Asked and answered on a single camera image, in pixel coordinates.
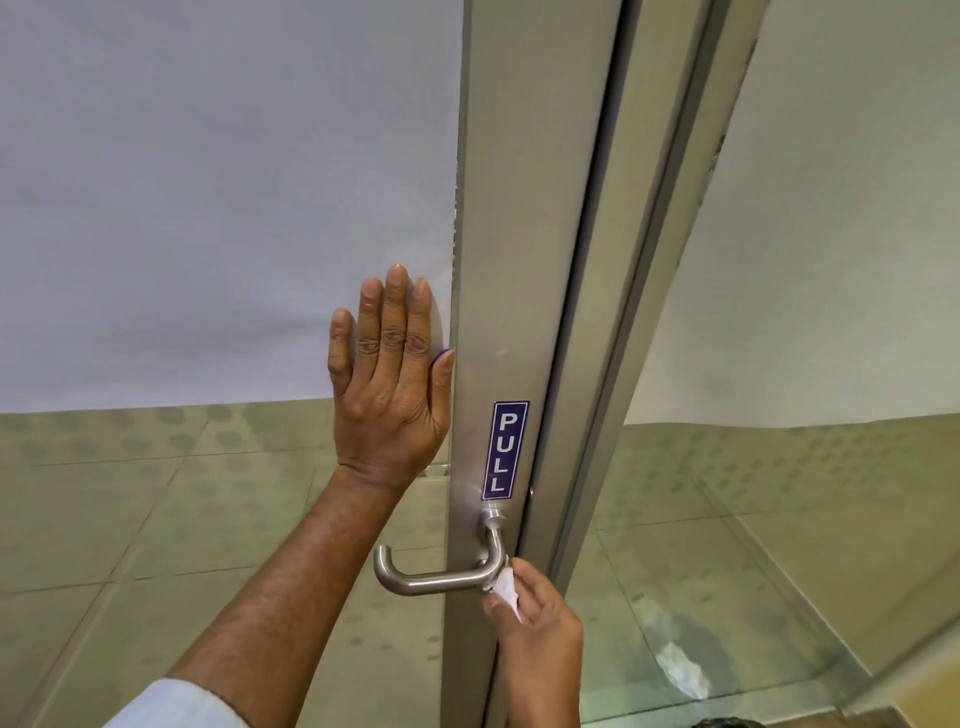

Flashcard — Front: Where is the white shirt sleeve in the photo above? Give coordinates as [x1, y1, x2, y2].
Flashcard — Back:
[101, 678, 253, 728]

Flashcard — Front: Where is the frosted glass door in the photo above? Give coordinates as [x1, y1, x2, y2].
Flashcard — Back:
[0, 0, 628, 728]

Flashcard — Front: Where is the person's left forearm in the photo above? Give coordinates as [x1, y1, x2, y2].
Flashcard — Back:
[168, 463, 430, 728]

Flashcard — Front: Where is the person's right forearm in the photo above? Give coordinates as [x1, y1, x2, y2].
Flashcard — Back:
[491, 686, 583, 728]

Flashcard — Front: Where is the person's left hand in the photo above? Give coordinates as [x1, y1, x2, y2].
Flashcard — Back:
[327, 264, 456, 493]

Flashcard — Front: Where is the frosted glass side panel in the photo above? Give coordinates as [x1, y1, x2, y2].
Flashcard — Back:
[570, 0, 960, 728]

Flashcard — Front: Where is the blue door sticker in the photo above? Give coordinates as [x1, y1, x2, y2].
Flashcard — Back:
[481, 399, 531, 502]

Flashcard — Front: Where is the white tissue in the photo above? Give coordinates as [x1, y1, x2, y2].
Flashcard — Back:
[483, 565, 524, 624]

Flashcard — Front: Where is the aluminium door jamb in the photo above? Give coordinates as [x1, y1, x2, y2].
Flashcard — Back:
[551, 0, 774, 582]

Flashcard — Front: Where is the person's right hand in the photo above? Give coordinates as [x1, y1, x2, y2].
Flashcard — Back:
[482, 557, 585, 695]

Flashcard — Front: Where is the silver metal door handle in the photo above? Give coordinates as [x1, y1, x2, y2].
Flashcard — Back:
[372, 506, 512, 599]

